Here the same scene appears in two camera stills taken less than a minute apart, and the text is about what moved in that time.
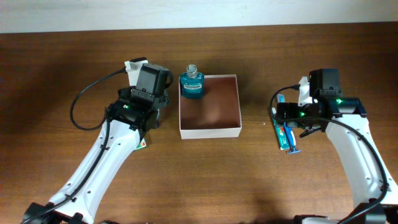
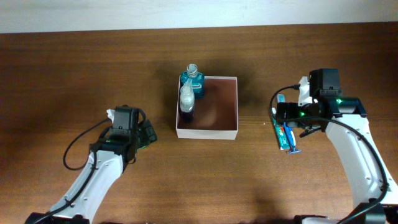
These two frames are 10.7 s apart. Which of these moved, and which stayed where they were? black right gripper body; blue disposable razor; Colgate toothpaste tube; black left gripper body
Moved: black left gripper body
Stayed: blue disposable razor; Colgate toothpaste tube; black right gripper body
